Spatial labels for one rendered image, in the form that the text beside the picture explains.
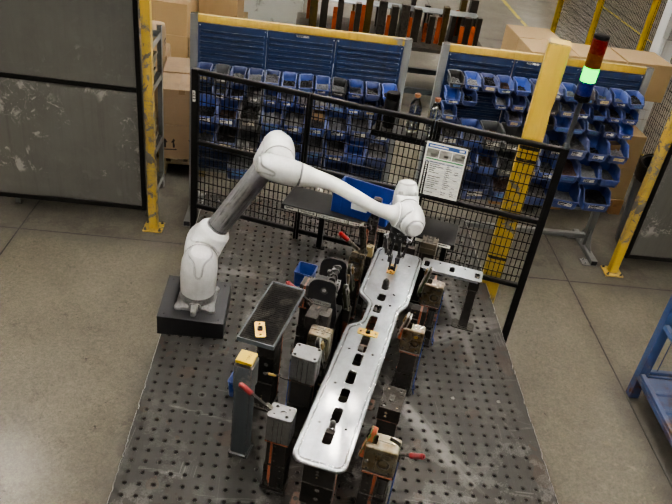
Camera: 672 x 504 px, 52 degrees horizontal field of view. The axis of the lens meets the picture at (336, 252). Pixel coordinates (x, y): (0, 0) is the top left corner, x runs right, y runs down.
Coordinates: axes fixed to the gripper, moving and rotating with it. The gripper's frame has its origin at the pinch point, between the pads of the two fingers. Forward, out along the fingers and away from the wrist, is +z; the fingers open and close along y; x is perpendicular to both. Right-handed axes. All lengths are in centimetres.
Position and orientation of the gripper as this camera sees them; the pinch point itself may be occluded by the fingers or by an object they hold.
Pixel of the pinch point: (393, 262)
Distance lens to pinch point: 315.0
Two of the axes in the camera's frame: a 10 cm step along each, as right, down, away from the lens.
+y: 9.6, 2.4, -1.7
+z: -1.1, 8.3, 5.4
